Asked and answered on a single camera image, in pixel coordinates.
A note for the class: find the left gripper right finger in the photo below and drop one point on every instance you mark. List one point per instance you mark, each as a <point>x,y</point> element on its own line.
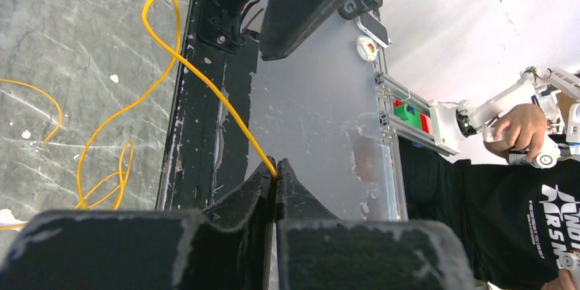
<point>317,250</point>

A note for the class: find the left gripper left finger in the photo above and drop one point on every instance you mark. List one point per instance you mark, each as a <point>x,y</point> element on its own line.
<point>221,247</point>

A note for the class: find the operator hand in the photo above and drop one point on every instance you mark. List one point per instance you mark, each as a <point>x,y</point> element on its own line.
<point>524,128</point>

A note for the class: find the white smartphone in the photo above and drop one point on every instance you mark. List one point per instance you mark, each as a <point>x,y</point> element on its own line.
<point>373,28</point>

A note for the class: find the white round badge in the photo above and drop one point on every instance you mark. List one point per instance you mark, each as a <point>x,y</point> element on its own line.
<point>366,48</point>

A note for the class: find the clear acrylic front panel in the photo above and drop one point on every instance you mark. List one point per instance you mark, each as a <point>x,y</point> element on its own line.
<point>319,109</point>

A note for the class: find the operator black t-shirt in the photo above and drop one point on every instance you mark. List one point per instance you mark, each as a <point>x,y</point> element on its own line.
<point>513,221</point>

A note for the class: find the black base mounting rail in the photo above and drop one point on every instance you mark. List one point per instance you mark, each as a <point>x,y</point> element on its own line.
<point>206,153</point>

